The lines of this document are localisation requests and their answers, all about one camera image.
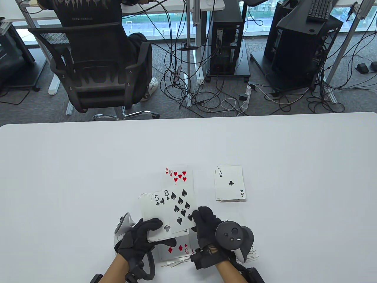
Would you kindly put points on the black mesh office chair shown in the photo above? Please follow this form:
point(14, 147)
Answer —
point(97, 88)

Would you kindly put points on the person's right forearm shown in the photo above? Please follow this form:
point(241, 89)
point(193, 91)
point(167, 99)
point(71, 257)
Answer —
point(229, 272)

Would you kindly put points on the person's left hand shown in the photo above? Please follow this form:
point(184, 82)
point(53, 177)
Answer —
point(135, 241)

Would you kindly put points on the black computer tower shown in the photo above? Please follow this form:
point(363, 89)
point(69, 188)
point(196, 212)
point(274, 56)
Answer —
point(228, 17)
point(277, 17)

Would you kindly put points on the single black club playing card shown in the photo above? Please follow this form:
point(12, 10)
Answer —
point(232, 191)

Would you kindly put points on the black spades playing card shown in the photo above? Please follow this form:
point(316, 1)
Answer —
point(254, 255)
point(169, 218)

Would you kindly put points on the large black computer case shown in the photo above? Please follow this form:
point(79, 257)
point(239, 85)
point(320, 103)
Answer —
point(300, 53)

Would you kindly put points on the hearts card pile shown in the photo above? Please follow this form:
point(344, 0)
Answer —
point(188, 184)

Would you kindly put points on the black keyboard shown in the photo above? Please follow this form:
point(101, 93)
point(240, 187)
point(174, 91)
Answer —
point(319, 10)

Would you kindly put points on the single red heart playing card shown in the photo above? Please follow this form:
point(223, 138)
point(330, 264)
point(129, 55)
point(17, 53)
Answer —
point(166, 170)

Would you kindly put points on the person's right hand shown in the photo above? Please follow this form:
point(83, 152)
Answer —
point(206, 227)

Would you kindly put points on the black power adapter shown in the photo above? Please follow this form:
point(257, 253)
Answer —
point(244, 97)

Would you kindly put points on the black foot pedal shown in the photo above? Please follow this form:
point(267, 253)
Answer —
point(374, 66)
point(361, 68)

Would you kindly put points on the deck of playing cards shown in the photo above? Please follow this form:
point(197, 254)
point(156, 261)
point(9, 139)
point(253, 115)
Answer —
point(145, 212)

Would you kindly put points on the black wheeled computer stand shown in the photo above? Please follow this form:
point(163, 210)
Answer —
point(243, 67)

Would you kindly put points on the aluminium frame leg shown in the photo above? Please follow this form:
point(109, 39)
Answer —
point(27, 16)
point(343, 48)

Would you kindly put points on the person's left forearm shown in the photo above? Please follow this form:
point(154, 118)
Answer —
point(116, 271)

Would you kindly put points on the black equipment cart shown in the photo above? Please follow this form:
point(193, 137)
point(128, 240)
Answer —
point(11, 59)

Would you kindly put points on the white power strip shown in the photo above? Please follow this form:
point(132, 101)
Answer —
point(246, 103)

